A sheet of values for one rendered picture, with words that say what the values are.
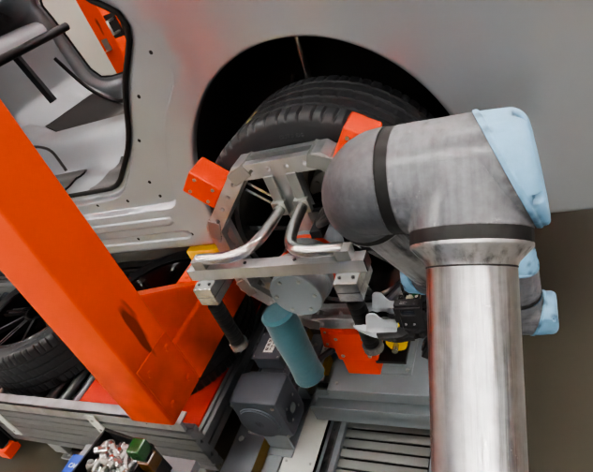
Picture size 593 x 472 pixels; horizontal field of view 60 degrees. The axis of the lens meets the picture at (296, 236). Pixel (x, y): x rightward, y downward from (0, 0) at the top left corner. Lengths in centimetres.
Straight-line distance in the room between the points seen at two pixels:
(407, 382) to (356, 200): 125
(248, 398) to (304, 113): 89
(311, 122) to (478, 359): 77
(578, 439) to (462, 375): 136
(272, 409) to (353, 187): 115
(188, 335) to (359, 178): 112
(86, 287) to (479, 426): 100
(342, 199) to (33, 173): 84
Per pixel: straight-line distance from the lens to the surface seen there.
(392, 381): 173
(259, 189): 132
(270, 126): 119
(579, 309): 216
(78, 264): 128
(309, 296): 114
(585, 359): 201
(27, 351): 237
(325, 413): 185
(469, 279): 48
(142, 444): 137
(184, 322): 157
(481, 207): 48
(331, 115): 114
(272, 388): 162
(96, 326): 132
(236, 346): 125
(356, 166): 52
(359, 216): 53
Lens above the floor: 156
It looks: 32 degrees down
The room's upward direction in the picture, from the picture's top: 24 degrees counter-clockwise
